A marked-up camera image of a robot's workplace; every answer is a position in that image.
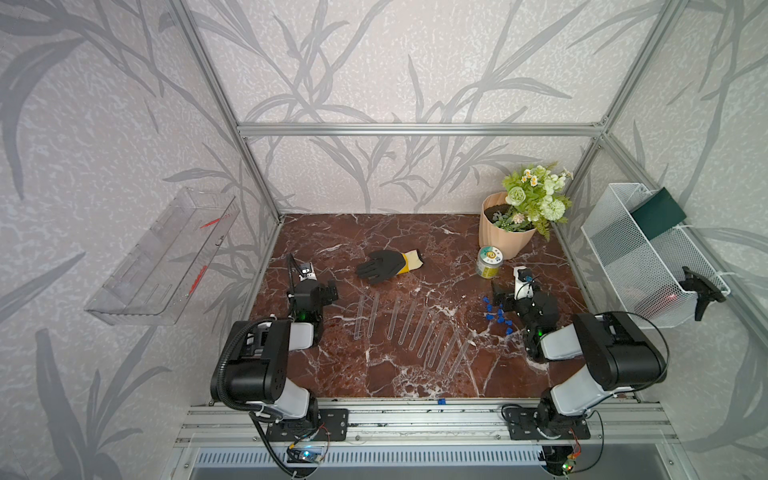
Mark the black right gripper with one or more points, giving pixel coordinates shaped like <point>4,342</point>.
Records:
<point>509,300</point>

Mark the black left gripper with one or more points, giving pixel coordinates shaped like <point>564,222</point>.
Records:
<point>326,297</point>

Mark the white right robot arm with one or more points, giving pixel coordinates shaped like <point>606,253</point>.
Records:
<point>619,358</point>

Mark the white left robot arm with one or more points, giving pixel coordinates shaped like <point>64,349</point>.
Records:
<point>251,373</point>

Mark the green round tape tin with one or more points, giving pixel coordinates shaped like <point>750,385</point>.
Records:
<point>489,262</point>

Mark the green white artificial flowers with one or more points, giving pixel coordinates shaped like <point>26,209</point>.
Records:
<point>534,200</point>

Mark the dark green card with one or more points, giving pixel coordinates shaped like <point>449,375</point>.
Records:
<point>658,214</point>

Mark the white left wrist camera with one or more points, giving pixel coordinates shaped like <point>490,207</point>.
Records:
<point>306,272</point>

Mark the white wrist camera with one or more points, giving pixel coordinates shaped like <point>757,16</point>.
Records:
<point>524,280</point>
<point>306,272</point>

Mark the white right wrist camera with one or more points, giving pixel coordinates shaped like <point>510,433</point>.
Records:
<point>524,280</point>

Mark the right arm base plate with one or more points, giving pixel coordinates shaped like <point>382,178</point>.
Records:
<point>525,423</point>

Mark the white wire mesh basket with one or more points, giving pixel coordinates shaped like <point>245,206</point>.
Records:
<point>645,274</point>

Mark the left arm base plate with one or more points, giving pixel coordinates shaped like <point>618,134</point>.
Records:
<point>330,423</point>

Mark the aluminium front rail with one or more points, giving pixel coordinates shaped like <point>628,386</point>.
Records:
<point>421,422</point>

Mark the clear acrylic wall shelf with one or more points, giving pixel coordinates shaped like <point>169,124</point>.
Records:
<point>155,281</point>

